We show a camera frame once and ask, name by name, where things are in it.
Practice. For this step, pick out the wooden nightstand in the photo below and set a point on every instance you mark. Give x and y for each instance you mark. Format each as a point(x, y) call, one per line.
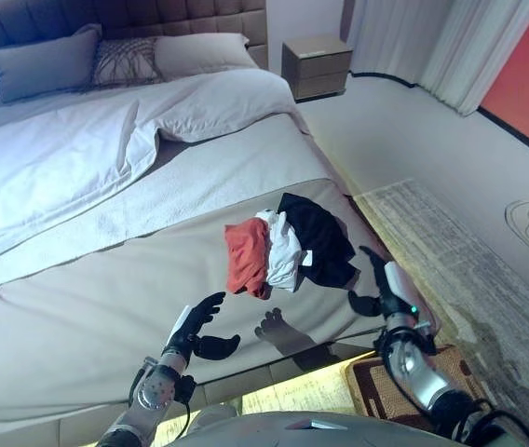
point(316, 65)

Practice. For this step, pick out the large bed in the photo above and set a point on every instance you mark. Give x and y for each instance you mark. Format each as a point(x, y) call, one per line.
point(153, 209)

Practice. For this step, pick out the white pillow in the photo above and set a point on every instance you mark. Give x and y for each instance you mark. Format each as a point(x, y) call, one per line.
point(199, 51)

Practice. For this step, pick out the patterned decorative cushion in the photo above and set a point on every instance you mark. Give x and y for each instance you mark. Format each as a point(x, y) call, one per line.
point(127, 63)

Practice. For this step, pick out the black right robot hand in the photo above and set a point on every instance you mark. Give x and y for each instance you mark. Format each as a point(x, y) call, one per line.
point(381, 295)

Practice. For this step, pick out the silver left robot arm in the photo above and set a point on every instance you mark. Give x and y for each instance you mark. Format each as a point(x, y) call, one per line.
point(153, 396)

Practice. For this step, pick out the grey pillow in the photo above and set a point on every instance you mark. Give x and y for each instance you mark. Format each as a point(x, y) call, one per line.
point(41, 70)

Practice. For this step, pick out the black garment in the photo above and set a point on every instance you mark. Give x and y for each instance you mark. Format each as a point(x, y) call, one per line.
point(322, 242)

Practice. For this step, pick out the woven wicker basket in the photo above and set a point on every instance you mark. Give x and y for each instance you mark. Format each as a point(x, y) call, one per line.
point(381, 386)

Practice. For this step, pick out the white garment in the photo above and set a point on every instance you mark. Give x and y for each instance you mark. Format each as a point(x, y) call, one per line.
point(283, 253)

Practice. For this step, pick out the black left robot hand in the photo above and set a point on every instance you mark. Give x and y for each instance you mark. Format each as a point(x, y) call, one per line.
point(198, 321)

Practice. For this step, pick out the white duvet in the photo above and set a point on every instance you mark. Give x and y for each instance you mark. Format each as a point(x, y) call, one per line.
point(69, 149)

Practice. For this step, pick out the beige bed runner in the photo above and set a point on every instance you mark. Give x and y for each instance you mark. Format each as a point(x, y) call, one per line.
point(129, 298)

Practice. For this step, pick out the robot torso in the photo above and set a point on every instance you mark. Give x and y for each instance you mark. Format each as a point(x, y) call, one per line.
point(339, 430)

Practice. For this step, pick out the white curtain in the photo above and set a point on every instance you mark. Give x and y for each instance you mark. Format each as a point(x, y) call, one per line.
point(432, 46)

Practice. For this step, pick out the brown padded headboard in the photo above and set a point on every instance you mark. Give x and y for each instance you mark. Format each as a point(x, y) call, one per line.
point(106, 16)

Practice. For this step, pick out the red garment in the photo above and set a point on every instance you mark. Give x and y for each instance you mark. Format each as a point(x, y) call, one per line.
point(247, 258)

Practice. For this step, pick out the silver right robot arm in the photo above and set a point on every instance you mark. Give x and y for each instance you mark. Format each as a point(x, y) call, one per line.
point(418, 372)

